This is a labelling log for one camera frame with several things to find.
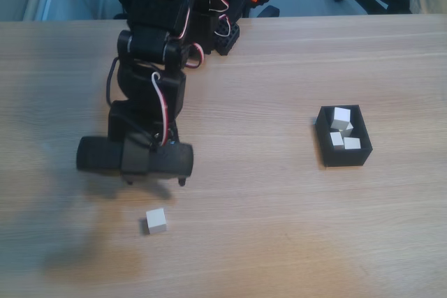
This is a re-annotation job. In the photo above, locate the black oval camera box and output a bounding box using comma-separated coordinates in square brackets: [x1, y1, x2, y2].
[75, 135, 195, 179]

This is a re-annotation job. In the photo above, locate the white red looped cable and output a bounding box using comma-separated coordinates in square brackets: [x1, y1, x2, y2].
[184, 41, 206, 70]

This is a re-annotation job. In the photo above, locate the black open box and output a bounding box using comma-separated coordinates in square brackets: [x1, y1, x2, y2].
[315, 104, 374, 168]

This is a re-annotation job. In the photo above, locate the white red gripper cable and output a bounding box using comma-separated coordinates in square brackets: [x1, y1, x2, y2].
[150, 71, 172, 147]

